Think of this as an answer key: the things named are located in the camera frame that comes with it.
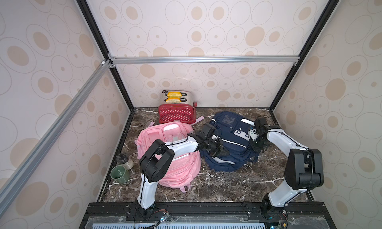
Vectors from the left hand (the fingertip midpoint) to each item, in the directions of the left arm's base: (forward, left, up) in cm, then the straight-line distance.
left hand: (232, 152), depth 79 cm
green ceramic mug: (-7, +64, -13) cm, 66 cm away
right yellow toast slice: (+35, +35, +5) cm, 50 cm away
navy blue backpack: (+22, -6, -9) cm, 25 cm away
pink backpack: (-5, +26, -10) cm, 28 cm away
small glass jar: (-3, +59, -5) cm, 59 cm away
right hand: (+8, -18, -9) cm, 21 cm away
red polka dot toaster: (+31, +28, -1) cm, 42 cm away
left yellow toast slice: (+41, +35, +5) cm, 54 cm away
